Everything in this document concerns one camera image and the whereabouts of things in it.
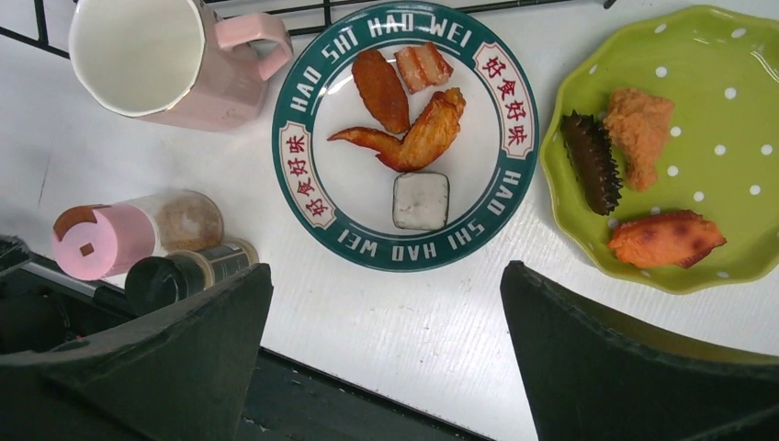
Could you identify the pink shrimp piece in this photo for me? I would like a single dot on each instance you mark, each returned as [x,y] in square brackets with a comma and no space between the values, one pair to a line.
[422,66]

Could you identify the black lid spice jar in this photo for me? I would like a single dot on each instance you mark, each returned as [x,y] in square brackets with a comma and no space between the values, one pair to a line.
[158,281]

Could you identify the white sushi roll piece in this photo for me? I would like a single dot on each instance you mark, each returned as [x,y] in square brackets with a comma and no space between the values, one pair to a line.
[420,201]

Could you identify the black wire rack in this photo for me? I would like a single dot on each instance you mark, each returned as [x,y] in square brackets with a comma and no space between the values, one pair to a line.
[316,15]

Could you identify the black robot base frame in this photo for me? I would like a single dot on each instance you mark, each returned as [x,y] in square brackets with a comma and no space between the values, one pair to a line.
[284,401]

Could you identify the orange chicken wing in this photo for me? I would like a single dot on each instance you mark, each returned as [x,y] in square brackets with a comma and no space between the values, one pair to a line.
[429,136]

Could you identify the pink lid spice jar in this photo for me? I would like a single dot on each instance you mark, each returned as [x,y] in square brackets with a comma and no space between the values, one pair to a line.
[90,242]

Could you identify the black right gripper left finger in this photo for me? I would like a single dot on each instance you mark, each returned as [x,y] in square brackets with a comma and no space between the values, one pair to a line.
[178,373]

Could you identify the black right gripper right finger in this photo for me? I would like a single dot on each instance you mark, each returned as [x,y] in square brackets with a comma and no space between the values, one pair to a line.
[591,372]

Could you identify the dark sea cucumber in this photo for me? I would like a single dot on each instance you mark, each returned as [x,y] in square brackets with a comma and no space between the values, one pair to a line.
[589,150]

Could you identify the green dotted small plate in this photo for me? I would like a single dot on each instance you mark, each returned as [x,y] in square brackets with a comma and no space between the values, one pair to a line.
[720,160]

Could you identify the orange fried cutlet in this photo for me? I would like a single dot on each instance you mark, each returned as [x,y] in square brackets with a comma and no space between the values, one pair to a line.
[639,123]

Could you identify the orange fried nugget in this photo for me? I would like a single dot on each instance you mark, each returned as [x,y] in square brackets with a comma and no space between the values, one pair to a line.
[680,238]

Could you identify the pink white mug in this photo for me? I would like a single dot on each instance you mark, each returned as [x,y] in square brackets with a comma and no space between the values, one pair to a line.
[176,62]

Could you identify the teal rimmed white plate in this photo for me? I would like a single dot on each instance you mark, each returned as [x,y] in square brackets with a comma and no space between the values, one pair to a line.
[342,194]

